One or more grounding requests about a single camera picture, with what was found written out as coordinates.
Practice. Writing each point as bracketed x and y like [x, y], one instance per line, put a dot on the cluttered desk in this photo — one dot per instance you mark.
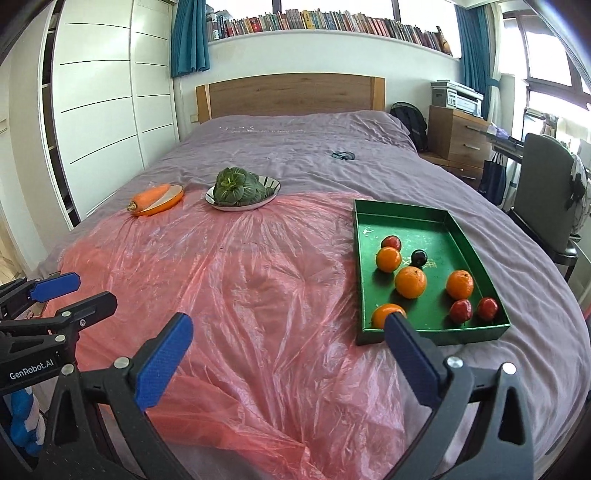
[505, 138]

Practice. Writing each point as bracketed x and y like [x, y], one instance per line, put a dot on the black backpack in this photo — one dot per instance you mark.
[411, 127]

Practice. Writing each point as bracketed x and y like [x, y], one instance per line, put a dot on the patterned round plate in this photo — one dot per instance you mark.
[272, 184]

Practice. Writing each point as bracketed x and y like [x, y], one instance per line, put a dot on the orange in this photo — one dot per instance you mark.
[388, 259]
[385, 314]
[460, 284]
[410, 282]

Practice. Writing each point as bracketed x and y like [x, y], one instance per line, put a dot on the carrot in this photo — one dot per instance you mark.
[150, 196]

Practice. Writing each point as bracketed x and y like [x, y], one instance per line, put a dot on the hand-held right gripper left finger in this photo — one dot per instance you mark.
[161, 357]

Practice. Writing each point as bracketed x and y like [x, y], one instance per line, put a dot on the short teal curtain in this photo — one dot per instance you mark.
[190, 37]

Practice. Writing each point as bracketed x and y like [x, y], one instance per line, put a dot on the wooden drawer cabinet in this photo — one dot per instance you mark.
[457, 138]

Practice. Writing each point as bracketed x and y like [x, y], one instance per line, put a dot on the dark purple plum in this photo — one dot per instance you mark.
[418, 258]

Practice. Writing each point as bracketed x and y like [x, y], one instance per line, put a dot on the navy bag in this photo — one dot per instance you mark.
[493, 180]

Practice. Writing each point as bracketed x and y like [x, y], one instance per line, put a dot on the grey chair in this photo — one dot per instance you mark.
[540, 184]

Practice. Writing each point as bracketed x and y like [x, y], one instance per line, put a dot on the wooden headboard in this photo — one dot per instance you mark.
[291, 97]

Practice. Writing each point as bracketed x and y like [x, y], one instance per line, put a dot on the red plum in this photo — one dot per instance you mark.
[461, 310]
[391, 242]
[487, 308]

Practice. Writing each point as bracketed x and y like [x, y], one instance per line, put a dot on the green bok choy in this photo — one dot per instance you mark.
[238, 187]

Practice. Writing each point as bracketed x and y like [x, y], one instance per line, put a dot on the green rectangular tray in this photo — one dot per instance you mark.
[425, 277]

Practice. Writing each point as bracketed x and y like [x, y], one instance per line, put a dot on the window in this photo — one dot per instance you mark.
[549, 50]

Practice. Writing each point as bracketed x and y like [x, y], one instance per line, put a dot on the long teal curtain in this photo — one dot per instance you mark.
[475, 60]

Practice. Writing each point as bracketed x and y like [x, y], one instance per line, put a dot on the grey white garment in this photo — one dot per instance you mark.
[578, 184]

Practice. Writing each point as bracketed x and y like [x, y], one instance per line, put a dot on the orange oval plate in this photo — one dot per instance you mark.
[173, 197]

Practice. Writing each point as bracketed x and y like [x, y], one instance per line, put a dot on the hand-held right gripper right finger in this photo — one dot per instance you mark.
[413, 357]

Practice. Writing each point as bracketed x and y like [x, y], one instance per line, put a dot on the pink plastic sheet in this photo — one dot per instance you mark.
[240, 295]

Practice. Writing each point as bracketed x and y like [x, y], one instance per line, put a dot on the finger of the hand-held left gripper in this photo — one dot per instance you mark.
[87, 309]
[55, 286]

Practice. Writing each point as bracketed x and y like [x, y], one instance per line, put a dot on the white printer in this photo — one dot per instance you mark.
[457, 98]

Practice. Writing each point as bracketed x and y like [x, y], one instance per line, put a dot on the row of books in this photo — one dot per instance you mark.
[323, 23]

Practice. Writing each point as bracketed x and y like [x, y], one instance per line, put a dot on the white wardrobe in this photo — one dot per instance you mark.
[106, 106]

